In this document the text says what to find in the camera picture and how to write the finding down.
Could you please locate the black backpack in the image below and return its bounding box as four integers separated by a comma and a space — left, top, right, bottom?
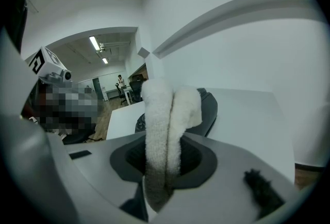
134, 87, 219, 138

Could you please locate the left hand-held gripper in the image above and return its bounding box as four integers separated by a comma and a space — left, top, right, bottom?
27, 46, 73, 86

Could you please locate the long ceiling light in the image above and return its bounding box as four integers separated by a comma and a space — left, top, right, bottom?
89, 35, 101, 51

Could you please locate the black office chair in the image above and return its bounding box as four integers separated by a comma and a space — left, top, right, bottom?
114, 83, 127, 105
62, 124, 96, 145
129, 79, 144, 103

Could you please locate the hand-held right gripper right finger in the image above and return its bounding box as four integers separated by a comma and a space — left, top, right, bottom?
154, 131, 295, 224

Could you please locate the dark door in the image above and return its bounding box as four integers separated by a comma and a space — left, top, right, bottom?
92, 77, 103, 95

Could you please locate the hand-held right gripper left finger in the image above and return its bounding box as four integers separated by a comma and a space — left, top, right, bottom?
45, 131, 150, 222

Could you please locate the white wall cable duct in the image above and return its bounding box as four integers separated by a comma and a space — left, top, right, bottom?
153, 0, 319, 59

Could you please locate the white background desk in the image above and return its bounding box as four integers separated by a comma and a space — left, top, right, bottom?
123, 86, 134, 104

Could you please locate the white fluffy cloth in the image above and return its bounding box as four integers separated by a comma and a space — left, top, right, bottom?
140, 77, 203, 213

